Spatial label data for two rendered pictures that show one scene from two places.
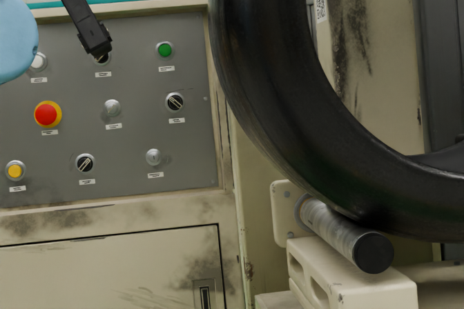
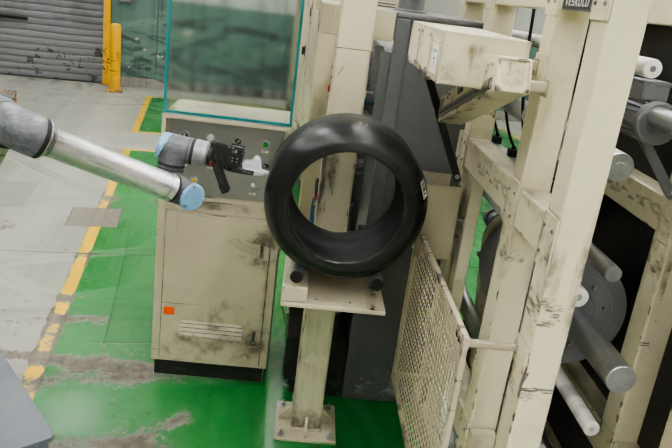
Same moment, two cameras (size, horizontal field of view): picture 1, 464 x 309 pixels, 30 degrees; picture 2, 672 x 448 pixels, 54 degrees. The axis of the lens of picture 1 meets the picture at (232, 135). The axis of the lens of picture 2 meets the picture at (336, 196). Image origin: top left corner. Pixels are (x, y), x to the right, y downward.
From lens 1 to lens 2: 1.41 m
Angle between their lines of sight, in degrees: 14
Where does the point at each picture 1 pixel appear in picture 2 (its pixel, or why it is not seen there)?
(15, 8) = (198, 190)
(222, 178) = not seen: hidden behind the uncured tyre
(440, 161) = (343, 237)
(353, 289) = (288, 285)
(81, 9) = (221, 179)
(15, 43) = (196, 200)
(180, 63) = (271, 150)
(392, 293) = (299, 289)
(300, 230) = not seen: hidden behind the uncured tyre
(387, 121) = (335, 213)
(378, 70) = (335, 194)
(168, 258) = (250, 230)
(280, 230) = not seen: hidden behind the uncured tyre
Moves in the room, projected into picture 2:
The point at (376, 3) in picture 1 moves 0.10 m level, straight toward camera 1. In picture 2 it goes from (340, 169) to (333, 175)
